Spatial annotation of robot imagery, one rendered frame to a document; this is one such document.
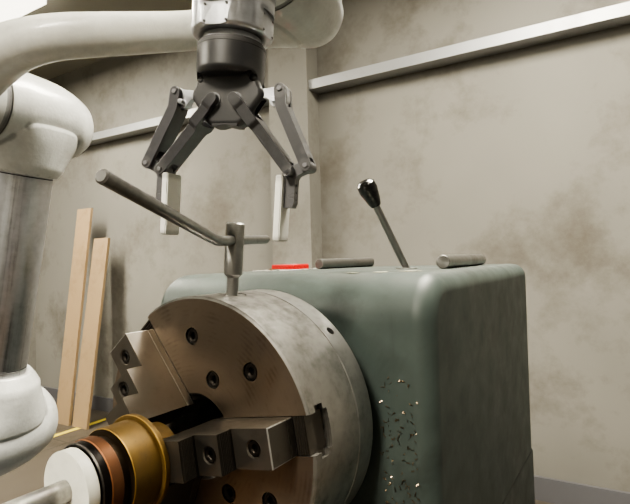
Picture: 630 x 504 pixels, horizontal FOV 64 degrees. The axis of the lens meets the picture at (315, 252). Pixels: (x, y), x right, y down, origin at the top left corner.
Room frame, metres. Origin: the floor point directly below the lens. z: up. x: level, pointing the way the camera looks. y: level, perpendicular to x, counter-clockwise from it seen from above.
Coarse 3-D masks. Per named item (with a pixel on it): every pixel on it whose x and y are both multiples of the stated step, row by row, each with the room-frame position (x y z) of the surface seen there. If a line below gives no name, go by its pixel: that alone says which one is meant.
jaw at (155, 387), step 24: (144, 336) 0.59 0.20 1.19; (120, 360) 0.58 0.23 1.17; (144, 360) 0.57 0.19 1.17; (168, 360) 0.59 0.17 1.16; (120, 384) 0.55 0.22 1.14; (144, 384) 0.55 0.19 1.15; (168, 384) 0.57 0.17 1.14; (120, 408) 0.52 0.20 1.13; (144, 408) 0.53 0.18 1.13; (168, 408) 0.55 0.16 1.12; (192, 408) 0.60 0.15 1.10
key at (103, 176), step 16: (96, 176) 0.37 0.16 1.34; (112, 176) 0.37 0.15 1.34; (128, 192) 0.39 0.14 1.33; (144, 192) 0.41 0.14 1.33; (160, 208) 0.44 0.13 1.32; (176, 224) 0.47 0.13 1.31; (192, 224) 0.49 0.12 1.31; (208, 240) 0.53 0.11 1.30; (224, 240) 0.56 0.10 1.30; (256, 240) 0.64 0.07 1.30
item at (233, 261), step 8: (232, 224) 0.58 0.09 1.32; (240, 224) 0.59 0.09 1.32; (232, 232) 0.58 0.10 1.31; (240, 232) 0.59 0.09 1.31; (240, 240) 0.59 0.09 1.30; (232, 248) 0.59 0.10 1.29; (240, 248) 0.59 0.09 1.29; (232, 256) 0.59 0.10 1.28; (240, 256) 0.59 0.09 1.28; (224, 264) 0.59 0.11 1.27; (232, 264) 0.59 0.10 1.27; (240, 264) 0.59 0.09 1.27; (224, 272) 0.59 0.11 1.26; (232, 272) 0.59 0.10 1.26; (240, 272) 0.59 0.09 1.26; (232, 280) 0.59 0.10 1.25; (232, 288) 0.59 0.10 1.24
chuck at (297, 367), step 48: (192, 336) 0.58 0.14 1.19; (240, 336) 0.54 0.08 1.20; (288, 336) 0.54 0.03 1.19; (192, 384) 0.58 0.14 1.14; (240, 384) 0.54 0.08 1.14; (288, 384) 0.50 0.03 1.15; (336, 384) 0.55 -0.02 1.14; (336, 432) 0.52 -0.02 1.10; (240, 480) 0.54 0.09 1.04; (288, 480) 0.50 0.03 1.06; (336, 480) 0.53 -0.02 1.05
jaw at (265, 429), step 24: (192, 432) 0.50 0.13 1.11; (216, 432) 0.49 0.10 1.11; (240, 432) 0.48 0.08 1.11; (264, 432) 0.47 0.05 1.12; (288, 432) 0.49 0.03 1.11; (312, 432) 0.50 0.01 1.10; (192, 456) 0.48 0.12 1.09; (216, 456) 0.47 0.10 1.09; (240, 456) 0.49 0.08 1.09; (264, 456) 0.47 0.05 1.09; (288, 456) 0.49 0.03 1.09
